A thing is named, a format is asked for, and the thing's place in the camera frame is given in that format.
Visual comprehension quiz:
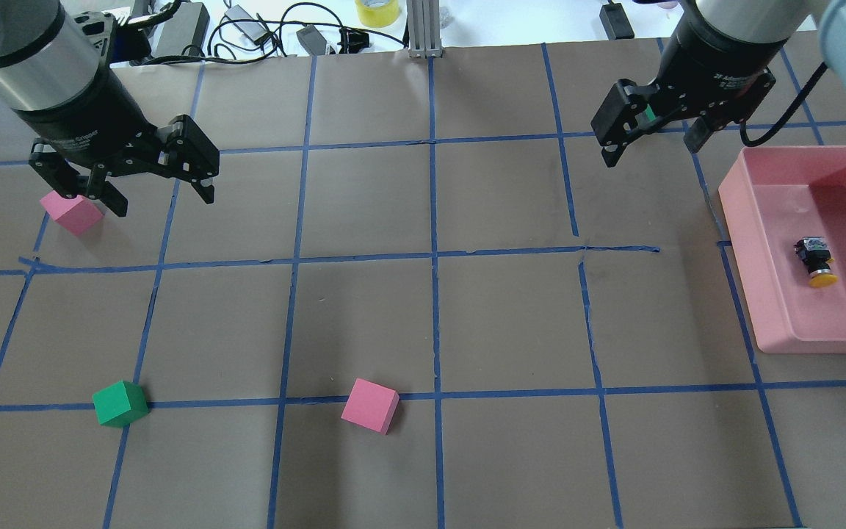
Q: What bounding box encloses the yellow tape roll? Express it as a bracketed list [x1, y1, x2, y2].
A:
[355, 0, 400, 28]

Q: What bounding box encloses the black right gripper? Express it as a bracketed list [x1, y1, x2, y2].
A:
[590, 15, 776, 168]

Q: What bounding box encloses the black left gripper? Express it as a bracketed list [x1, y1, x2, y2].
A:
[15, 70, 220, 217]

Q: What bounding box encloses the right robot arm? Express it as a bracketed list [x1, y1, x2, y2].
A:
[591, 1, 846, 168]

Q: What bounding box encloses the pink cube far left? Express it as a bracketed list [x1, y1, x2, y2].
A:
[38, 191, 104, 237]

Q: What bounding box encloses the yellow push button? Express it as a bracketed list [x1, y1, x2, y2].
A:
[795, 237, 839, 288]

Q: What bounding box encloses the silver adapter block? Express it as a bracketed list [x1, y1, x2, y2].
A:
[225, 4, 269, 45]

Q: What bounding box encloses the grey power adapter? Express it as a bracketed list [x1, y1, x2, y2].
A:
[152, 2, 209, 57]

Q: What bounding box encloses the aluminium profile post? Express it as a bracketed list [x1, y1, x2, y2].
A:
[405, 0, 444, 58]

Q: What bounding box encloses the small black adapter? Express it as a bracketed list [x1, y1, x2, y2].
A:
[296, 24, 331, 56]

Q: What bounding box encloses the pink cube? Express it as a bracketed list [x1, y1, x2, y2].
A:
[340, 378, 400, 435]
[38, 191, 104, 237]

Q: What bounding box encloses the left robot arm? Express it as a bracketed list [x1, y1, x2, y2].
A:
[0, 1, 220, 217]

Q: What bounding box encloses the black cable bundle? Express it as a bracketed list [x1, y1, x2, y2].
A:
[111, 0, 405, 67]

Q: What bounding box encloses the pink cube centre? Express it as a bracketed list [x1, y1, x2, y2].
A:
[340, 378, 400, 435]

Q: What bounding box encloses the black power brick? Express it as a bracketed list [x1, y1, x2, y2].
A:
[599, 1, 635, 40]

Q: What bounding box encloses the green cube near left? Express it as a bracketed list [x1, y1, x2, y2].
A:
[92, 381, 150, 428]

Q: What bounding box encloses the pink plastic tray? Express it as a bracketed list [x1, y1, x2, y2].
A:
[719, 146, 846, 354]

